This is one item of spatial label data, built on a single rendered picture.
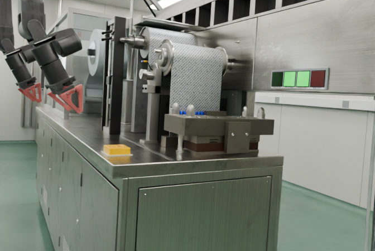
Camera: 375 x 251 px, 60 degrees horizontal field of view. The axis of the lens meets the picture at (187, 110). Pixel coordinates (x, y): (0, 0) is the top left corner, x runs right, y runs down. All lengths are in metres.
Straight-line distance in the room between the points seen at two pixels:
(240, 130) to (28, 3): 0.77
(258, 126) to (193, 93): 0.29
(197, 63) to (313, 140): 2.99
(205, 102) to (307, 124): 2.97
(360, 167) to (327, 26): 2.81
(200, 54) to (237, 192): 0.56
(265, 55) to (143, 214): 0.75
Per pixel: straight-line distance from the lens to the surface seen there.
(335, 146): 4.00
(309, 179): 4.26
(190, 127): 1.10
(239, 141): 1.20
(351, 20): 1.12
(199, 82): 1.33
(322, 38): 1.16
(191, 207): 1.10
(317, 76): 1.14
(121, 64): 1.55
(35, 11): 0.97
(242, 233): 1.26
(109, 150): 1.07
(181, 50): 1.31
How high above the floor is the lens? 1.11
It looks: 3 degrees down
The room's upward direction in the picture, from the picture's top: 4 degrees clockwise
